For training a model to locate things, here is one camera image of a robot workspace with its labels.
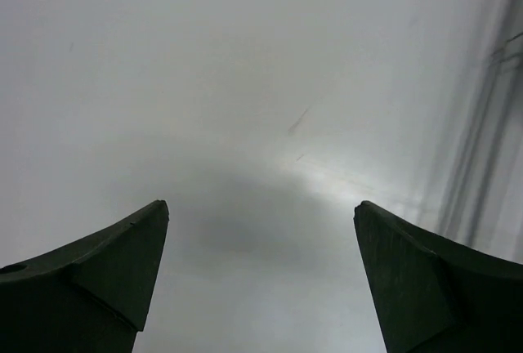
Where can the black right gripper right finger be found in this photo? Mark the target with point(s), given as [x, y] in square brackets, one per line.
[432, 294]

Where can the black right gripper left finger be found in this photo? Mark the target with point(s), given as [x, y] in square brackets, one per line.
[92, 295]

